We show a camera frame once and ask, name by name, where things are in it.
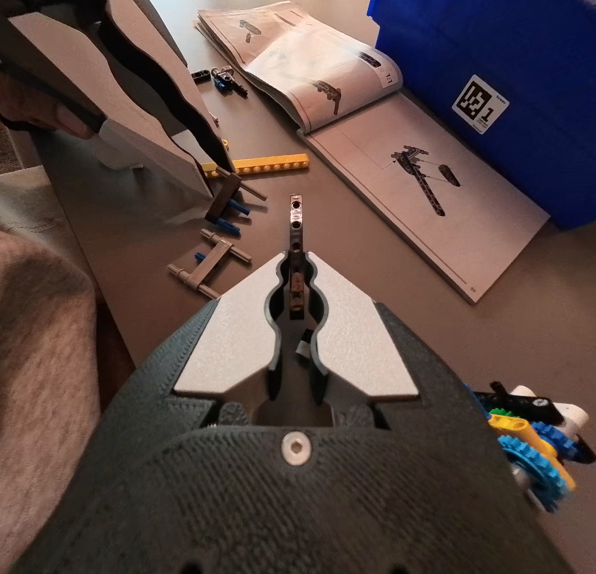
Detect open lego instruction booklet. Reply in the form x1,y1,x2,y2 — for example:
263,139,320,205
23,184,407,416
193,1,553,304

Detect grey lego beam with axles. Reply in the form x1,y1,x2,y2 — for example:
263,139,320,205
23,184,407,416
167,228,253,300

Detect white patterned tag sticker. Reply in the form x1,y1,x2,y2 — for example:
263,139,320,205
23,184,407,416
452,74,510,135

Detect pile of colourful lego pieces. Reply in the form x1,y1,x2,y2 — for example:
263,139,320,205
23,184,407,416
466,380,596,513

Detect person's beige sweater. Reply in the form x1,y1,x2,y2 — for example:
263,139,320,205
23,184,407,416
0,231,103,574

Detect person's left hand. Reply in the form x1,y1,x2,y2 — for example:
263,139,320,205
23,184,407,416
0,71,96,139

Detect blue plastic storage bin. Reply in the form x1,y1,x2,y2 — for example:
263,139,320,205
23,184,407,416
367,0,596,231

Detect grey cloth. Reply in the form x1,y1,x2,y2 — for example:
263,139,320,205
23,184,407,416
0,164,70,240

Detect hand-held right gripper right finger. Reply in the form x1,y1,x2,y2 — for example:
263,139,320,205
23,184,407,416
305,252,420,406

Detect yellow lego beam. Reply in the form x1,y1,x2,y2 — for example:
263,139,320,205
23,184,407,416
202,154,311,178

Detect grey lego beam with blue pins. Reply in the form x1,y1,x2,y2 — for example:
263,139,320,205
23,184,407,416
205,170,269,235

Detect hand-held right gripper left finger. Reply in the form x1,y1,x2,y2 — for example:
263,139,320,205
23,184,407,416
173,252,286,402

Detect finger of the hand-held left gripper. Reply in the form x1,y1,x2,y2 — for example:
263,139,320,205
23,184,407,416
8,1,233,198
106,0,232,166

